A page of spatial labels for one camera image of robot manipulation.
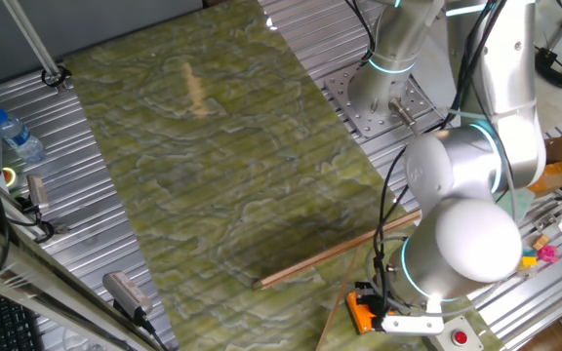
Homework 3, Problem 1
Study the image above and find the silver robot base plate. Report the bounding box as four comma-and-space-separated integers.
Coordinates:
323, 60, 438, 139

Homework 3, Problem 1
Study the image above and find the grey box flat red button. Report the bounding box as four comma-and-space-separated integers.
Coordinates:
425, 315, 486, 351

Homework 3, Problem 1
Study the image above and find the aluminium pole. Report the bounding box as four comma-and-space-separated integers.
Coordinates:
1, 0, 70, 95

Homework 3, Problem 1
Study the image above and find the yellow glossy packet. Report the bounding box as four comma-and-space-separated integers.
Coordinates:
527, 162, 562, 194

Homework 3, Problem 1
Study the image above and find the thin brown wooden strip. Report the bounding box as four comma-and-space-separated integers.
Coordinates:
313, 243, 364, 351

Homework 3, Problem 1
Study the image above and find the clear water bottle blue cap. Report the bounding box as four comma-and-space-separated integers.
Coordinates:
0, 107, 47, 166

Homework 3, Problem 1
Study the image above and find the orange box red mushroom button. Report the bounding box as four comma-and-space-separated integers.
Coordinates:
344, 291, 384, 335

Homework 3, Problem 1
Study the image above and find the black camera cable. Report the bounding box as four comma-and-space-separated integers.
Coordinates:
112, 299, 170, 351

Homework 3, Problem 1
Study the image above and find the aluminium frame beam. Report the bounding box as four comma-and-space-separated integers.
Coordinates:
0, 209, 158, 351

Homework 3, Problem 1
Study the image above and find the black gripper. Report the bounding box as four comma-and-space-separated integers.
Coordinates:
353, 280, 392, 332

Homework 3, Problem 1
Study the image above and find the grey cable with metal connector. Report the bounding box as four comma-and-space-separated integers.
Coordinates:
387, 96, 422, 138

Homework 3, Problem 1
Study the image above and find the silver depth camera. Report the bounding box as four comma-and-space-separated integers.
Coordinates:
101, 270, 154, 318
25, 174, 51, 214

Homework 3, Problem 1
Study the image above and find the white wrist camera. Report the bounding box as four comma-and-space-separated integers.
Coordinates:
381, 296, 447, 337

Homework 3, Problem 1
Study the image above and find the long wooden stick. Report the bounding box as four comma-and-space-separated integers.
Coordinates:
252, 209, 423, 293

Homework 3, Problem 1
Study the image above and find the pink toy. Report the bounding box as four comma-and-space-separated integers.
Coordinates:
537, 244, 560, 264

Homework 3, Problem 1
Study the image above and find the green marble pattern mat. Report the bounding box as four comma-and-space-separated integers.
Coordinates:
63, 0, 506, 351

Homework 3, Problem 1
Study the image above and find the black cable ring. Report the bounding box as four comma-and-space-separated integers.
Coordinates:
40, 65, 73, 90

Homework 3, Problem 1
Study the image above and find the green ringed round object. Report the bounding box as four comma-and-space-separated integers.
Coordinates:
0, 166, 19, 189

